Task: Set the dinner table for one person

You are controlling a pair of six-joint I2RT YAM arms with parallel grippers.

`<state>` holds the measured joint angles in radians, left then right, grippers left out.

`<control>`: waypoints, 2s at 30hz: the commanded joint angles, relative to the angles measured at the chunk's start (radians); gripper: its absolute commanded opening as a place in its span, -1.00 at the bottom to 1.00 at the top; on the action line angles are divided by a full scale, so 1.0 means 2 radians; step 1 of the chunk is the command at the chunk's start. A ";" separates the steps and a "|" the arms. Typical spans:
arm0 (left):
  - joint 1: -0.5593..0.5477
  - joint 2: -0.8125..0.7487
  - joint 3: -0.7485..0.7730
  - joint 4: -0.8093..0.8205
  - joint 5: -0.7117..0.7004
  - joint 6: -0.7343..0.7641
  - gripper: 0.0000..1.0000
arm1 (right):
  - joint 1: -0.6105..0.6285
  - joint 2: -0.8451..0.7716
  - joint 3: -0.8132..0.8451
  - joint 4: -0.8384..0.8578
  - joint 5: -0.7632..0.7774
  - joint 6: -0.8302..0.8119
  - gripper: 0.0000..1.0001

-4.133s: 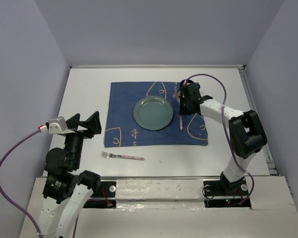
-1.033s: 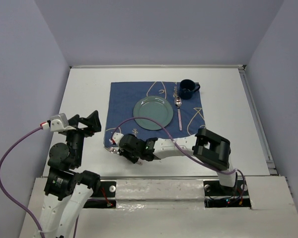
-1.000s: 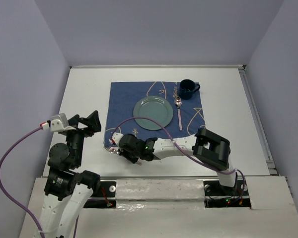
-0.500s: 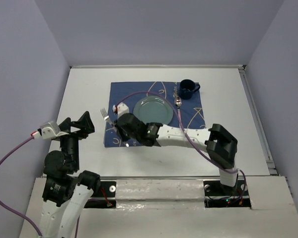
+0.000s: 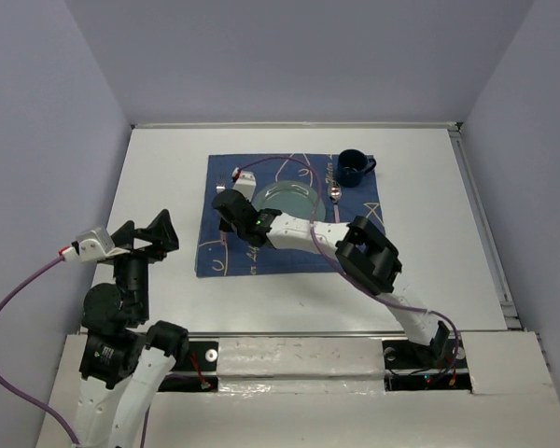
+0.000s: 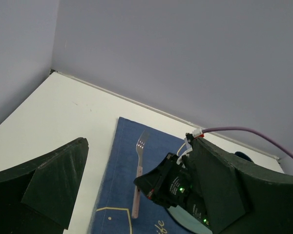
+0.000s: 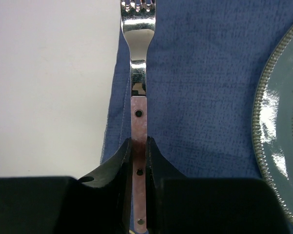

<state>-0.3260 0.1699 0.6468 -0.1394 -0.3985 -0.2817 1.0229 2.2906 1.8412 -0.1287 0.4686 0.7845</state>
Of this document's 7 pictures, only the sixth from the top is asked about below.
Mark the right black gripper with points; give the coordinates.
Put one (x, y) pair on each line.
(170, 185)

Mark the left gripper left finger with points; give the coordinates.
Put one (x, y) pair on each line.
(38, 196)

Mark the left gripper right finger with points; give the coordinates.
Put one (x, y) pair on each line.
(240, 197)

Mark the teal ceramic plate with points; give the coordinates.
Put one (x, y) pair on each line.
(185, 220)

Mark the dark blue mug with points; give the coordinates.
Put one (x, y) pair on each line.
(243, 156)

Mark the pink handled fork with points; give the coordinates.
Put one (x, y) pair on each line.
(139, 150)

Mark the blue cloth placemat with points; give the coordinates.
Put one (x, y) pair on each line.
(112, 213)

